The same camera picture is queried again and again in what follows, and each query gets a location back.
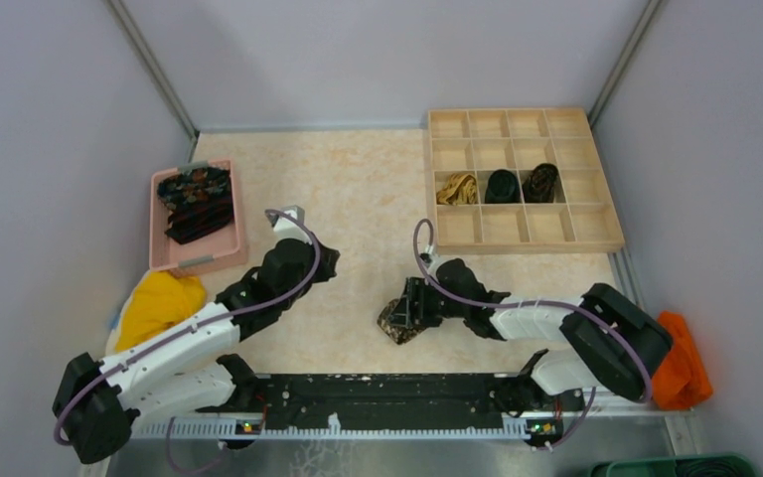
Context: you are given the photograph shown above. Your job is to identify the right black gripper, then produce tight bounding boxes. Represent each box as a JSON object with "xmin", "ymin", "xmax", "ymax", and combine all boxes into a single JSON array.
[{"xmin": 386, "ymin": 276, "xmax": 469, "ymax": 327}]

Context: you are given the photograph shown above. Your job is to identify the brown floral patterned tie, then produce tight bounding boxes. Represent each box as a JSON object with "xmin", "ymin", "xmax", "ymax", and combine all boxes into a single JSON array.
[{"xmin": 377, "ymin": 298, "xmax": 429, "ymax": 346}]

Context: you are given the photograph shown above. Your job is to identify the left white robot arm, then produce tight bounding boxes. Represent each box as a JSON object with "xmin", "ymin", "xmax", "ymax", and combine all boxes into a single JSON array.
[{"xmin": 52, "ymin": 206, "xmax": 340, "ymax": 464}]

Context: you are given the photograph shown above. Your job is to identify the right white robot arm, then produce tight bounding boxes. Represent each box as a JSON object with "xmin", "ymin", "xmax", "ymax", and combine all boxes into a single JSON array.
[{"xmin": 387, "ymin": 250, "xmax": 674, "ymax": 409}]

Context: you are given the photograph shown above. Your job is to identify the dark ties in basket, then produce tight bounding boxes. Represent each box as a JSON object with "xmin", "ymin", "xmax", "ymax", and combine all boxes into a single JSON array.
[{"xmin": 156, "ymin": 166, "xmax": 234, "ymax": 245}]

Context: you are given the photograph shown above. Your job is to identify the pink plastic basket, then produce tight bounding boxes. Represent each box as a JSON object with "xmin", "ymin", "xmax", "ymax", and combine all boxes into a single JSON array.
[{"xmin": 149, "ymin": 159, "xmax": 248, "ymax": 277}]

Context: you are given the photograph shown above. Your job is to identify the rolled yellow tie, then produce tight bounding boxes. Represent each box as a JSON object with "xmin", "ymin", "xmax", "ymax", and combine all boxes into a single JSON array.
[{"xmin": 435, "ymin": 173, "xmax": 478, "ymax": 206}]

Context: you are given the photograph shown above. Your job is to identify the yellow cloth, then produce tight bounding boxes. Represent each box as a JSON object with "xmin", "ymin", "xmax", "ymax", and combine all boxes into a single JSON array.
[{"xmin": 110, "ymin": 271, "xmax": 207, "ymax": 352}]

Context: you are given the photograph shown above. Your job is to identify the rolled dark green tie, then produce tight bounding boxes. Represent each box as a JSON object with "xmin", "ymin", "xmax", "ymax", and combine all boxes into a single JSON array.
[{"xmin": 484, "ymin": 169, "xmax": 522, "ymax": 204}]

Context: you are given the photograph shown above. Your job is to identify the rolled brown patterned tie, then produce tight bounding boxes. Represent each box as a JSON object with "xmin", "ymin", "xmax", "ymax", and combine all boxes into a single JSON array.
[{"xmin": 522, "ymin": 163, "xmax": 559, "ymax": 204}]

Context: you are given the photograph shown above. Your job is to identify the wooden compartment tray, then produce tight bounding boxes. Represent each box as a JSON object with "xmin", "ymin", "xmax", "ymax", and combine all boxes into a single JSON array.
[{"xmin": 427, "ymin": 107, "xmax": 625, "ymax": 254}]

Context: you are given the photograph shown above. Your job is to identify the orange cloth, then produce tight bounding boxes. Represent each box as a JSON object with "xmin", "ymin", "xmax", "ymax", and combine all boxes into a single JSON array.
[{"xmin": 652, "ymin": 311, "xmax": 714, "ymax": 410}]

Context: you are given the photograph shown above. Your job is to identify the green bin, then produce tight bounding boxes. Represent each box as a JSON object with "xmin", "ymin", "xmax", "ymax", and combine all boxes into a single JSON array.
[{"xmin": 588, "ymin": 453, "xmax": 761, "ymax": 477}]

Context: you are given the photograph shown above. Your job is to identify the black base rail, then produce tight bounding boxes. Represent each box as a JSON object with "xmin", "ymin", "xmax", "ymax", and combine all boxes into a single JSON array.
[{"xmin": 213, "ymin": 374, "xmax": 585, "ymax": 430}]

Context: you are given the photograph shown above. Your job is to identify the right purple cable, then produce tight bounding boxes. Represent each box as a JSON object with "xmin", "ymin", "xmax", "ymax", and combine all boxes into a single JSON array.
[{"xmin": 412, "ymin": 218, "xmax": 654, "ymax": 452}]

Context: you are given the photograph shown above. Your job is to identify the purple cable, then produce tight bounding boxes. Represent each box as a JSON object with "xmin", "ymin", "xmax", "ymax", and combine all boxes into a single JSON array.
[
  {"xmin": 412, "ymin": 218, "xmax": 654, "ymax": 452},
  {"xmin": 53, "ymin": 208, "xmax": 322, "ymax": 475}
]

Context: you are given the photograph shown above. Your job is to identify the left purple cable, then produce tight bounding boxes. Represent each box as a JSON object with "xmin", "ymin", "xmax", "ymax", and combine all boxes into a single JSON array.
[{"xmin": 53, "ymin": 208, "xmax": 322, "ymax": 475}]

